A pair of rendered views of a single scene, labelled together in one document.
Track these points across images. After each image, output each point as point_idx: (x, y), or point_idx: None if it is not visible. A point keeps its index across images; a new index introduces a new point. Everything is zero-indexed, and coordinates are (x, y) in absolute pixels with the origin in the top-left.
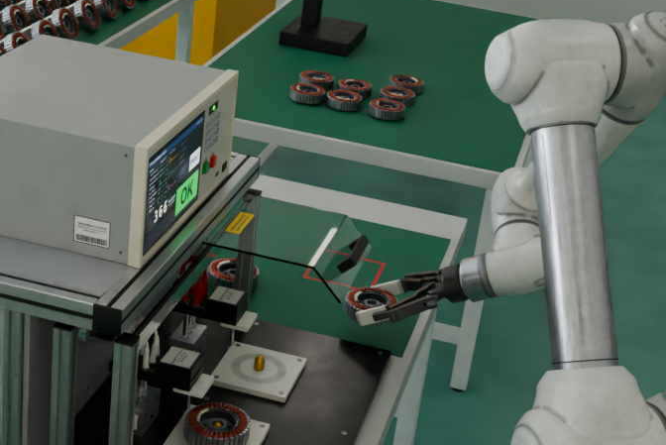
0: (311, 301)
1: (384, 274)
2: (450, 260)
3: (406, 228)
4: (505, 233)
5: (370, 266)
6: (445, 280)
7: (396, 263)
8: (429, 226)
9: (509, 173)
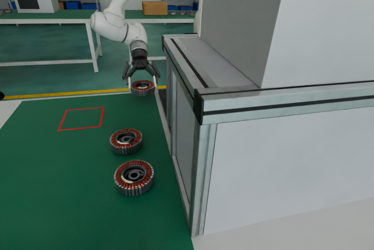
0: (127, 117)
1: (79, 108)
2: (50, 97)
3: (9, 114)
4: (132, 29)
5: (72, 112)
6: (145, 55)
7: (63, 107)
8: (3, 109)
9: (102, 14)
